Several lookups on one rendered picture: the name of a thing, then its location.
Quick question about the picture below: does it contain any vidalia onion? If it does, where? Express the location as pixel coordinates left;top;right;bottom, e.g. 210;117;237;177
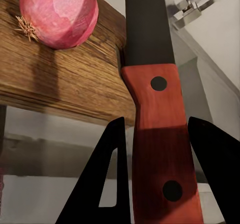
17;0;98;49

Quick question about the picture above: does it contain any cutting board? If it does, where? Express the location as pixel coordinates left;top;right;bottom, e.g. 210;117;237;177
0;0;136;126

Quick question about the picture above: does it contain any parer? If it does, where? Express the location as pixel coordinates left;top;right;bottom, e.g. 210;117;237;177
121;0;204;224

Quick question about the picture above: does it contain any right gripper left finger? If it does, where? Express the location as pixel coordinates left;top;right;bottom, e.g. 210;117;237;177
55;117;131;224

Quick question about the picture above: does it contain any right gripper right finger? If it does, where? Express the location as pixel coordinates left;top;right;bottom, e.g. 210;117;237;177
188;117;240;224

